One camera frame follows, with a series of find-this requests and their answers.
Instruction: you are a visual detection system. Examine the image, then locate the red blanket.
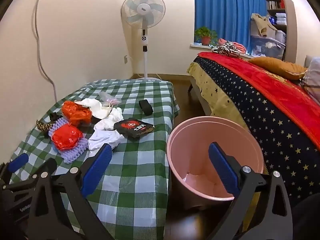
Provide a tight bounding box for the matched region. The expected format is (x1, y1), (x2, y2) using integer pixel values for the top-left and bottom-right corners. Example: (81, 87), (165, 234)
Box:
(199, 52), (320, 150)

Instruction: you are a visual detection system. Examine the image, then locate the pink cloth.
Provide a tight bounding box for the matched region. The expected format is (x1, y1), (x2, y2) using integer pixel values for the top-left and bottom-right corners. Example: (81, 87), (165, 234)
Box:
(217, 38), (247, 53)

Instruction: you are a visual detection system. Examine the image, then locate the beige coat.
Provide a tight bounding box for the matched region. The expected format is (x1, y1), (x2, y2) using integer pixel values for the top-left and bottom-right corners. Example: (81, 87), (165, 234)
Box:
(251, 12), (278, 37)

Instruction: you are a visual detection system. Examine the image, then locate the grey wall cable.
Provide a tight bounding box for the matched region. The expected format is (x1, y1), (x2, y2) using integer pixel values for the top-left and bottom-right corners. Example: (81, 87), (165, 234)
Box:
(33, 0), (57, 103)

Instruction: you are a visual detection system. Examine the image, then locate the white standing fan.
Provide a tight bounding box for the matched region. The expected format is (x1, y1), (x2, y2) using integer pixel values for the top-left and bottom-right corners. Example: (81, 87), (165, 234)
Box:
(121, 0), (167, 82)

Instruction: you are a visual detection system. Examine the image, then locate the torn white paper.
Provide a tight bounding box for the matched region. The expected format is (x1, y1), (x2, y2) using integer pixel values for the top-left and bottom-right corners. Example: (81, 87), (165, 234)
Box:
(75, 98), (113, 120)

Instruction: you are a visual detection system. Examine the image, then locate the orange plastic bag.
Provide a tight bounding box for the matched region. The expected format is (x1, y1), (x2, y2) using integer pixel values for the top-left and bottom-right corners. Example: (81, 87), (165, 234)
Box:
(62, 101), (93, 126)

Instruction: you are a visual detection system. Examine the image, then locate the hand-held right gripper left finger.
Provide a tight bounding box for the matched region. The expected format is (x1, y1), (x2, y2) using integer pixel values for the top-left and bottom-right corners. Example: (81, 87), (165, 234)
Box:
(27, 143), (114, 240)

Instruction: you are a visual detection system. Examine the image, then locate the yellow star print bedsheet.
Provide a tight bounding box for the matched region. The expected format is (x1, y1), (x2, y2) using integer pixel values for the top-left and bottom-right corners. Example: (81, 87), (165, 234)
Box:
(187, 61), (268, 175)

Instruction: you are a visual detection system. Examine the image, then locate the clear plastic bag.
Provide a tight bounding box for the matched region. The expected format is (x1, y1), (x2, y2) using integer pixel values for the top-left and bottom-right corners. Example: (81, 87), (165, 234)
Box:
(99, 92), (121, 106)

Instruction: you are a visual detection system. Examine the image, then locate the clear plastic storage box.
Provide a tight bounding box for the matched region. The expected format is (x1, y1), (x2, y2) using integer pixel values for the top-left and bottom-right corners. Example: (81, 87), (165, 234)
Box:
(250, 30), (287, 61)

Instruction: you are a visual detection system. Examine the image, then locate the grey bed frame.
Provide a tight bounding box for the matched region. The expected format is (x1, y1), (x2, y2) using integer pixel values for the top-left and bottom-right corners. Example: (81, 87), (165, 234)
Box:
(189, 77), (213, 116)

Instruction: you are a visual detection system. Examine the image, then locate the crumpled white tissue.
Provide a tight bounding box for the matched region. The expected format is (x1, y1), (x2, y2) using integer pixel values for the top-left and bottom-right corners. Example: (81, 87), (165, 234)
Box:
(88, 129), (121, 157)
(94, 107), (124, 131)

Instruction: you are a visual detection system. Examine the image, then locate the potted green plant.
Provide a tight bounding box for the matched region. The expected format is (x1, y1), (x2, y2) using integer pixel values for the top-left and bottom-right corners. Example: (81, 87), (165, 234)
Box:
(194, 27), (218, 47)

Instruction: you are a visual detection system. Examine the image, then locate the wooden bookshelf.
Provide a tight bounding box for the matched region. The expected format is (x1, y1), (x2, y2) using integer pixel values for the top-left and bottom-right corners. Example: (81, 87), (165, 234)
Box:
(264, 0), (288, 34)

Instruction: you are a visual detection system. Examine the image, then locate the dark patterned cloth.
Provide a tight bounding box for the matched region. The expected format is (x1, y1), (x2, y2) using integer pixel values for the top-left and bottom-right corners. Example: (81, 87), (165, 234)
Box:
(36, 112), (63, 138)

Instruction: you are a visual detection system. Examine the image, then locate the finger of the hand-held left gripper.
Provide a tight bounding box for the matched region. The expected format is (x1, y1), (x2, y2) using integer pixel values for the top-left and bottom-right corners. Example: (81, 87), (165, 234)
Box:
(0, 153), (38, 192)
(37, 159), (58, 178)

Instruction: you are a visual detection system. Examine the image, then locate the small black case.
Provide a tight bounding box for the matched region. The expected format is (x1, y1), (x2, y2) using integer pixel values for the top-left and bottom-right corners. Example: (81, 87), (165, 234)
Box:
(139, 99), (154, 116)

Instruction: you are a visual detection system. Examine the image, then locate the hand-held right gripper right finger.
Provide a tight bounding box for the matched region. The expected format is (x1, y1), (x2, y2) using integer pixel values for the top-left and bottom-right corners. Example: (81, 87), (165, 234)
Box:
(208, 142), (294, 240)

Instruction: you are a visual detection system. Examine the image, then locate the pink plastic bin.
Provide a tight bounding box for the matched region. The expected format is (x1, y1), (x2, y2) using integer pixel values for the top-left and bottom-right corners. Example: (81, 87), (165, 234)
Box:
(166, 116), (265, 209)

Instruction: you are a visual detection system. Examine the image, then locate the black printed packet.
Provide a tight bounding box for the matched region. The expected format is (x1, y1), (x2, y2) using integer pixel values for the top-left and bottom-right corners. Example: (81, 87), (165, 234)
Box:
(114, 118), (155, 139)

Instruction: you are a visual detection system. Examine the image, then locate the mustard pillow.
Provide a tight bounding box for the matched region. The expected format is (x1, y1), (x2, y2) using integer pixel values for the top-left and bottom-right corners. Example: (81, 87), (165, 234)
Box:
(247, 56), (308, 80)

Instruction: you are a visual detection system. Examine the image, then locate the white fluffy cloth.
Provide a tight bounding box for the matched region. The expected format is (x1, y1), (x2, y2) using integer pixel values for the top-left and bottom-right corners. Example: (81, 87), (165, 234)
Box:
(48, 118), (89, 164)

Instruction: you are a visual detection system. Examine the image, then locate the plaid pillow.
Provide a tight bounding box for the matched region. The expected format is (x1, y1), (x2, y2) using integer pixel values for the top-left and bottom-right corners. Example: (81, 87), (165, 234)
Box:
(300, 56), (320, 98)

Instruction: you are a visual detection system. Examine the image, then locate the blue curtain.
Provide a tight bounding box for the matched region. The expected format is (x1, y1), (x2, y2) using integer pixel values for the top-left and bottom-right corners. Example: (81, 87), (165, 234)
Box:
(194, 0), (268, 54)

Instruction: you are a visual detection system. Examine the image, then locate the red plastic bag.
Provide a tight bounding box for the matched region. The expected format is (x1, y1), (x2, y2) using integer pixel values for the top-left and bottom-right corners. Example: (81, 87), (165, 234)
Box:
(51, 124), (84, 151)

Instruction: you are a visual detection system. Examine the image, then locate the green white checkered tablecloth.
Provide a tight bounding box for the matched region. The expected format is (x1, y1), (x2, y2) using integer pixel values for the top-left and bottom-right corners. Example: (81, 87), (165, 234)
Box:
(0, 79), (180, 240)

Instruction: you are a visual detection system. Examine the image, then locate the navy star print quilt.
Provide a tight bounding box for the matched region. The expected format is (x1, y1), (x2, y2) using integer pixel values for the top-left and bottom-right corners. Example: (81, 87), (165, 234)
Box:
(194, 56), (320, 205)

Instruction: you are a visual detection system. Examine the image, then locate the black white striped cloth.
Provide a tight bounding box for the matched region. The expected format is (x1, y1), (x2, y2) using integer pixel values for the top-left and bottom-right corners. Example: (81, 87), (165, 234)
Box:
(212, 41), (242, 58)

